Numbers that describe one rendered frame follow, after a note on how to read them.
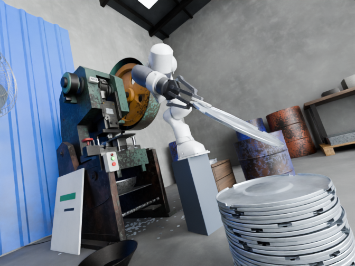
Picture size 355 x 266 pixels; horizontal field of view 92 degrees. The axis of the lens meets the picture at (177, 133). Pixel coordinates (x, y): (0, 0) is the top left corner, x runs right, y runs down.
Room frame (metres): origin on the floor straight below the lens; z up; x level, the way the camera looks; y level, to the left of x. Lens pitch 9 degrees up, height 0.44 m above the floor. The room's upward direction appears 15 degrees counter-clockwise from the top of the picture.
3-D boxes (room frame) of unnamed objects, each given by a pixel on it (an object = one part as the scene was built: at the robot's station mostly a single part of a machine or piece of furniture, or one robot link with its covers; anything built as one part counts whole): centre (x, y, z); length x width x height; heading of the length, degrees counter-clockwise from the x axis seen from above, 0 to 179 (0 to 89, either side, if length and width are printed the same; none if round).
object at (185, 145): (1.15, -0.06, 0.52); 0.22 x 0.19 x 0.14; 40
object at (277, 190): (0.52, -0.20, 0.31); 0.29 x 0.29 x 0.01
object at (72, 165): (1.46, 0.91, 0.45); 0.92 x 0.12 x 0.90; 55
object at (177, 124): (1.21, -0.01, 0.71); 0.18 x 0.11 x 0.25; 43
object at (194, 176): (1.18, -0.03, 0.23); 0.18 x 0.18 x 0.45; 40
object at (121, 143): (1.50, 0.50, 0.72); 0.25 x 0.14 x 0.14; 55
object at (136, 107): (1.95, 0.39, 1.33); 0.72 x 0.20 x 0.72; 55
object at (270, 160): (1.57, -0.67, 0.24); 0.42 x 0.42 x 0.48
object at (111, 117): (1.58, 0.61, 1.04); 0.17 x 0.15 x 0.30; 55
